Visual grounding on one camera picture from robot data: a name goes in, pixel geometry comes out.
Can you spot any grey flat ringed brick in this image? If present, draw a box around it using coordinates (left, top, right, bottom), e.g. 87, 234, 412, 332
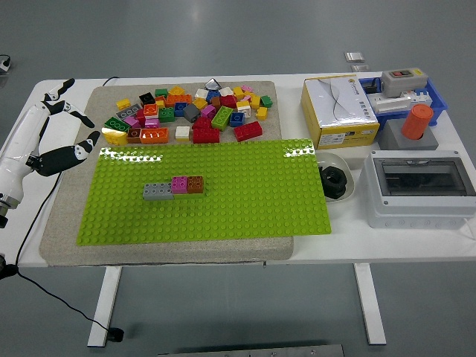
115, 103, 144, 120

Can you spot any grey block base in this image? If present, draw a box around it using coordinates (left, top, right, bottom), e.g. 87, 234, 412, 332
378, 119, 440, 151

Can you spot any brown square building brick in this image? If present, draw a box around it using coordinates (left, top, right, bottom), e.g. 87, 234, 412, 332
186, 175, 205, 195

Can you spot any grey-brown mat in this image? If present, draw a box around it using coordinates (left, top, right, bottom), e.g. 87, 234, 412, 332
39, 80, 295, 267

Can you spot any grey switch box red button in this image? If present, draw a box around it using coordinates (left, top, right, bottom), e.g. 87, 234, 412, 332
381, 68, 428, 98

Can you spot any black adapter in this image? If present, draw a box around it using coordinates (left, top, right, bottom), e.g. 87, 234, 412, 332
362, 77, 384, 96

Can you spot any large black nut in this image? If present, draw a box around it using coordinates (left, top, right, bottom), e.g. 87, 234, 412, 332
320, 166, 349, 200

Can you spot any dark green long brick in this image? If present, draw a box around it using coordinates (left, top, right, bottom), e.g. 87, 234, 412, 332
103, 116, 132, 133

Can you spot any yellow white cardboard box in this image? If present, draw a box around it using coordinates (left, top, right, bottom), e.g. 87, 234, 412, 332
300, 75, 381, 150

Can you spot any pink square building brick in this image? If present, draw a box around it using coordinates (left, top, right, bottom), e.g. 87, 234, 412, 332
170, 176, 189, 195

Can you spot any grey long building brick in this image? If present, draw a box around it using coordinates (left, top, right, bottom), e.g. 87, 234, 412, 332
142, 181, 175, 202

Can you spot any green studded baseplate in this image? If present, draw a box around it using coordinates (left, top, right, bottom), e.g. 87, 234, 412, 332
75, 138, 332, 246

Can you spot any blue plastic bin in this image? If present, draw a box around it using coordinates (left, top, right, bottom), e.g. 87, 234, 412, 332
358, 76, 449, 131

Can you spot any orange cylinder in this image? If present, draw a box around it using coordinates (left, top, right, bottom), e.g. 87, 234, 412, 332
400, 103, 435, 141

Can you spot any orange long building brick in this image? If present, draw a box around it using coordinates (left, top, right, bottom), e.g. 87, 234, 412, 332
139, 127, 170, 145
165, 94, 193, 108

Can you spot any white table leg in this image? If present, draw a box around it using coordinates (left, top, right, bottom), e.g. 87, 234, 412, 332
87, 266, 123, 348
353, 263, 387, 346

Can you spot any lime long building brick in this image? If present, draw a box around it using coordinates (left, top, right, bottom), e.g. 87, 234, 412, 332
210, 106, 234, 132

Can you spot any white terminal strip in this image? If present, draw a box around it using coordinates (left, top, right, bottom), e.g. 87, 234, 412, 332
366, 91, 434, 115

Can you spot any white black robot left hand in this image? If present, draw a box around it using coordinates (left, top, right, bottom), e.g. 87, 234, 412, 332
0, 77, 102, 200

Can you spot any white dish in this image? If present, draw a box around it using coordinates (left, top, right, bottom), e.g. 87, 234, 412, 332
315, 151, 356, 205

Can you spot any red long building brick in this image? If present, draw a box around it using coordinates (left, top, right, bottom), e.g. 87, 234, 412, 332
233, 120, 263, 143
192, 127, 221, 145

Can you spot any yellow shiny building brick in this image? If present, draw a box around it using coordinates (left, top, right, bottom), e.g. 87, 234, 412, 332
101, 126, 129, 146

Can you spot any dark grey building brick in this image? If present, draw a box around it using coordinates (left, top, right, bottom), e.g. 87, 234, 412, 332
182, 103, 202, 123

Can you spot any white distribution box clear lid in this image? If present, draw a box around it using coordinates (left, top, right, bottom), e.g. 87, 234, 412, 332
361, 149, 476, 230

